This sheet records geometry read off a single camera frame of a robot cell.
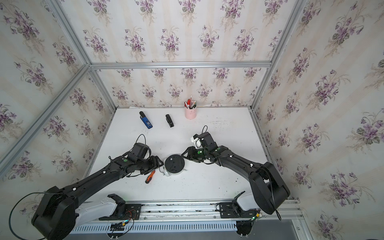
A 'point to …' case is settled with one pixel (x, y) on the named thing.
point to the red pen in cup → (188, 101)
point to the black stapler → (169, 120)
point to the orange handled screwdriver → (149, 178)
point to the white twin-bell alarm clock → (174, 164)
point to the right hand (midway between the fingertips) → (185, 157)
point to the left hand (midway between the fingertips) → (162, 166)
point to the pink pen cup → (190, 114)
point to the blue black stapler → (145, 120)
